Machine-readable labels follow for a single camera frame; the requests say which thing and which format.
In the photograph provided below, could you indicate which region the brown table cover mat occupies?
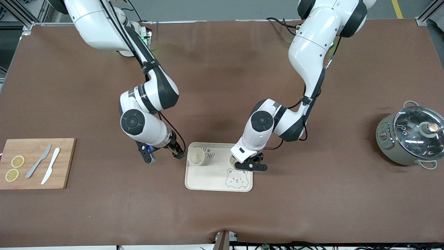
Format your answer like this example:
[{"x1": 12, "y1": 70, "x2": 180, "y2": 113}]
[{"x1": 0, "y1": 19, "x2": 444, "y2": 248}]

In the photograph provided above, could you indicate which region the grey plastic knife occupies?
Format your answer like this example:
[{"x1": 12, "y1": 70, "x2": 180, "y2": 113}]
[{"x1": 25, "y1": 144, "x2": 52, "y2": 179}]

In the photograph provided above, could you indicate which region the cream bear print tray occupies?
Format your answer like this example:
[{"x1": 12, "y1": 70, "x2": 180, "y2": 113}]
[{"x1": 185, "y1": 142, "x2": 254, "y2": 192}]

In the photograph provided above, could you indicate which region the black left camera bracket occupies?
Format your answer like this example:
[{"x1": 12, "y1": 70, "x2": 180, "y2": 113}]
[{"x1": 235, "y1": 153, "x2": 268, "y2": 173}]

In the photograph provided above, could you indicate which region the grey cooking pot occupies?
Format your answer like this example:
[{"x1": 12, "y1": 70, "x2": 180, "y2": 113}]
[{"x1": 376, "y1": 101, "x2": 444, "y2": 170}]

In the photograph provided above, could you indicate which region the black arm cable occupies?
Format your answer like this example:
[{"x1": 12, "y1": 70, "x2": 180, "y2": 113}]
[
  {"x1": 99, "y1": 0, "x2": 188, "y2": 153},
  {"x1": 264, "y1": 36, "x2": 342, "y2": 150}
]

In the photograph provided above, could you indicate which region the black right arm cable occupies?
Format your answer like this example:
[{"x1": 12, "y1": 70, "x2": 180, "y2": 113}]
[{"x1": 99, "y1": 0, "x2": 188, "y2": 153}]

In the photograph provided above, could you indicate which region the white plastic knife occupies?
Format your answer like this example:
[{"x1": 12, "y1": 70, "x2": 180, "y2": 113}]
[{"x1": 41, "y1": 147, "x2": 61, "y2": 185}]

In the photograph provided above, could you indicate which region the green lit base box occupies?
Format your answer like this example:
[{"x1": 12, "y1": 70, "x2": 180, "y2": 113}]
[{"x1": 139, "y1": 26, "x2": 153, "y2": 46}]

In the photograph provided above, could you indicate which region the glass pot lid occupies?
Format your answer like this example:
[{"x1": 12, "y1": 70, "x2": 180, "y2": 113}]
[{"x1": 393, "y1": 106, "x2": 444, "y2": 161}]

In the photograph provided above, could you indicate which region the aluminium frame profile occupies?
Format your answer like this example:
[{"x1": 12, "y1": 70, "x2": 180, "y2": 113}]
[
  {"x1": 416, "y1": 0, "x2": 444, "y2": 27},
  {"x1": 0, "y1": 0, "x2": 53, "y2": 35}
]

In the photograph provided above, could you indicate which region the wooden cutting board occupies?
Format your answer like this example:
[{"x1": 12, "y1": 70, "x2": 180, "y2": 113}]
[{"x1": 0, "y1": 138, "x2": 77, "y2": 190}]

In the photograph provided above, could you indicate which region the black base cable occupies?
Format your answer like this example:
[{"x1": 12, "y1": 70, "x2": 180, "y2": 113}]
[
  {"x1": 265, "y1": 17, "x2": 300, "y2": 30},
  {"x1": 127, "y1": 0, "x2": 143, "y2": 22}
]

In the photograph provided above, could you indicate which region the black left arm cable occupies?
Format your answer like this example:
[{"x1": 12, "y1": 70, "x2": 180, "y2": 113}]
[{"x1": 264, "y1": 36, "x2": 342, "y2": 150}]

